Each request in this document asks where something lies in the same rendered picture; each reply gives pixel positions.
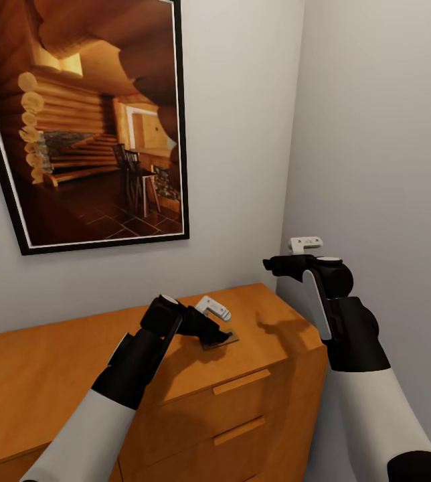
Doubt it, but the mousetrap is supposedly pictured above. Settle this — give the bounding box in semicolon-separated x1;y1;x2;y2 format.
199;329;240;351

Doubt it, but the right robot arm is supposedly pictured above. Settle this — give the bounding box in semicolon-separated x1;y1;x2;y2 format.
263;237;431;482

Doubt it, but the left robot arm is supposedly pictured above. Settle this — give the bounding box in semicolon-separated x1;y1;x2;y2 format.
19;295;231;482

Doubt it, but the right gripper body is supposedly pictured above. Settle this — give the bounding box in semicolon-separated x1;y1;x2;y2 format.
272;254;313;280

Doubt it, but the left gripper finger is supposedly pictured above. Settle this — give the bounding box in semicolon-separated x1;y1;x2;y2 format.
213;330;229;345

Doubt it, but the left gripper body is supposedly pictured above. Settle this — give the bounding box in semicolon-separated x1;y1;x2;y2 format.
186;306;220;345

